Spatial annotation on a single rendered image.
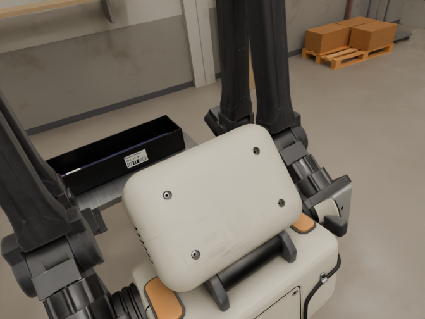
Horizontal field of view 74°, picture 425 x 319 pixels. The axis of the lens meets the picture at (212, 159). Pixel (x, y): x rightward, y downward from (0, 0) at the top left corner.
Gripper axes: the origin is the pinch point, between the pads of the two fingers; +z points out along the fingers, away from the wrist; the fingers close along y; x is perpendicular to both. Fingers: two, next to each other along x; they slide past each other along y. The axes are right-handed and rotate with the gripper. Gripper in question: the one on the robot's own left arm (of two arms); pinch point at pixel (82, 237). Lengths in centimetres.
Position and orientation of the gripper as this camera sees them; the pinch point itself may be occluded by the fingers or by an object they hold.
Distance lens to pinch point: 85.0
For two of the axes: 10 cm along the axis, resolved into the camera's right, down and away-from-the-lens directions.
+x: 5.1, 7.8, -3.6
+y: -8.5, 3.9, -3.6
